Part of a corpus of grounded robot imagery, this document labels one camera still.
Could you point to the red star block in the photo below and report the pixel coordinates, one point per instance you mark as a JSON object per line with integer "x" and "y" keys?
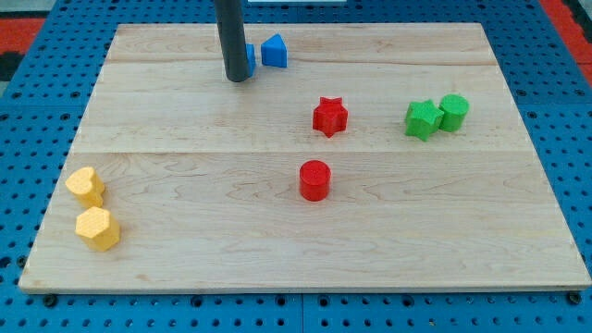
{"x": 330, "y": 116}

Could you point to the blue triangle block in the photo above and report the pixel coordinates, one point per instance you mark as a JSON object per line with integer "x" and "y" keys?
{"x": 274, "y": 52}

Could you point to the green cylinder block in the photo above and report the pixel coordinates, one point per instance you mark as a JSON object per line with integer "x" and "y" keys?
{"x": 455, "y": 108}

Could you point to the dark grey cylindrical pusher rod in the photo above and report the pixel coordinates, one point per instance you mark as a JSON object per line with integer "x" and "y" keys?
{"x": 230, "y": 26}

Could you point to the yellow hexagon block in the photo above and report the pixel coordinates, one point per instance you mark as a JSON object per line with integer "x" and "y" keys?
{"x": 98, "y": 229}

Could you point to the light wooden board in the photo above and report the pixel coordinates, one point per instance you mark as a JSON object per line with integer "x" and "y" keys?
{"x": 203, "y": 174}

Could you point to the yellow heart block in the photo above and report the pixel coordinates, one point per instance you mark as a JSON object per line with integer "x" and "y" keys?
{"x": 86, "y": 186}

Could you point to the red cylinder block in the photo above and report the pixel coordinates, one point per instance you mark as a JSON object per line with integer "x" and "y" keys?
{"x": 315, "y": 176}

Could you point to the blue block behind rod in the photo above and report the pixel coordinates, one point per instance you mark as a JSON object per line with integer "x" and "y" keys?
{"x": 251, "y": 58}

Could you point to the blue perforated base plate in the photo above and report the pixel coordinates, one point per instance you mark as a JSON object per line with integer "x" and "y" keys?
{"x": 45, "y": 99}

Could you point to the green star block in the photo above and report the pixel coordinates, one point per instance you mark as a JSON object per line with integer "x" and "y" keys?
{"x": 422, "y": 119}

